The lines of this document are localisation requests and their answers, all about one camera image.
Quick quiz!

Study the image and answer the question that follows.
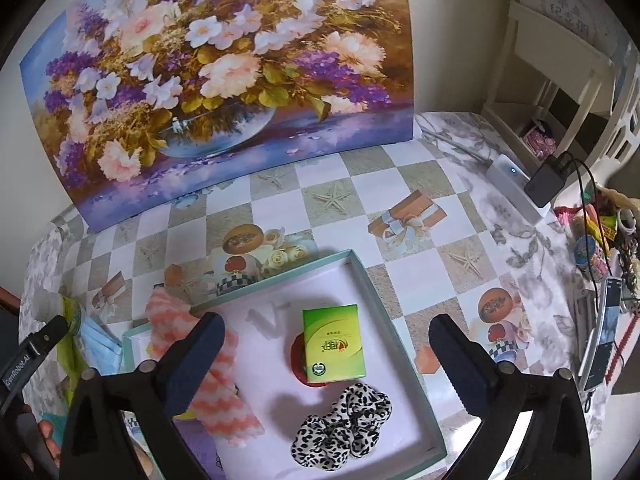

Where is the shallow teal cardboard box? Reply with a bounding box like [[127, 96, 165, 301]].
[[121, 249, 447, 480]]

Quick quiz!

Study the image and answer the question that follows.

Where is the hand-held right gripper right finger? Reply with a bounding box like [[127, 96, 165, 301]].
[[429, 314, 593, 480]]

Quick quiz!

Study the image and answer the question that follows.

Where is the yellow-green cloth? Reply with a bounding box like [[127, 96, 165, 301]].
[[56, 332, 88, 386]]

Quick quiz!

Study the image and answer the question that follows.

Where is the black charger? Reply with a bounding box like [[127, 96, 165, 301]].
[[524, 155, 571, 208]]

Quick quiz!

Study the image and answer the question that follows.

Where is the white power strip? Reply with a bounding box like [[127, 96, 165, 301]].
[[486, 155, 551, 225]]

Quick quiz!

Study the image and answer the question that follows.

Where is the green tissue pack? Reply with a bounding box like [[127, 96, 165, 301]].
[[302, 304, 368, 386]]

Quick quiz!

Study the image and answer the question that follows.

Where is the flower bouquet painting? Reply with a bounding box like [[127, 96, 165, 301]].
[[19, 0, 416, 233]]

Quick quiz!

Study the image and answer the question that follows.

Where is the white bottle green label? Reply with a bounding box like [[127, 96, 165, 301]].
[[30, 290, 83, 336]]

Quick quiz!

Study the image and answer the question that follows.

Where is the red plastic ring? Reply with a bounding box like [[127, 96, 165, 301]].
[[289, 332, 331, 387]]

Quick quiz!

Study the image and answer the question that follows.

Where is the blue face mask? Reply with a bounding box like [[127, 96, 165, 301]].
[[77, 317, 123, 376]]

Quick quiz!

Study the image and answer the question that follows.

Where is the pink packet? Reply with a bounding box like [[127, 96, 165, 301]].
[[522, 127, 558, 158]]

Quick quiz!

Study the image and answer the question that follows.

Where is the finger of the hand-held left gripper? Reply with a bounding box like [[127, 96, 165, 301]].
[[19, 315, 69, 361]]

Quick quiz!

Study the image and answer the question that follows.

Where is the checkered printed tablecloth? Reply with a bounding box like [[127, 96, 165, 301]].
[[20, 110, 621, 480]]

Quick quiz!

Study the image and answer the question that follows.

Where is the smartphone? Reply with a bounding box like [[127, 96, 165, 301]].
[[580, 276, 625, 392]]

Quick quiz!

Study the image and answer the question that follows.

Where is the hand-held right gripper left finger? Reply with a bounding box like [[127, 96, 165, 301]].
[[60, 311, 227, 480]]

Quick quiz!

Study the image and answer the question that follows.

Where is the grey printed board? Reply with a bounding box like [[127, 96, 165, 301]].
[[520, 0, 626, 56]]

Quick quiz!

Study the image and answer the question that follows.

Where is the leopard print scrunchie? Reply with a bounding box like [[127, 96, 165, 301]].
[[291, 382, 392, 473]]

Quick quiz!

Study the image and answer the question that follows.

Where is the white wooden shelf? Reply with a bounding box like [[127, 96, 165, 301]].
[[482, 0, 616, 161]]

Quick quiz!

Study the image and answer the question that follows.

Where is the pile of small clutter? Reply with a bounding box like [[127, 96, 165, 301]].
[[552, 185, 640, 311]]

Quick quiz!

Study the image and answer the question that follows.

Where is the pink white striped cloth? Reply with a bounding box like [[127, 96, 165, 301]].
[[145, 287, 265, 448]]

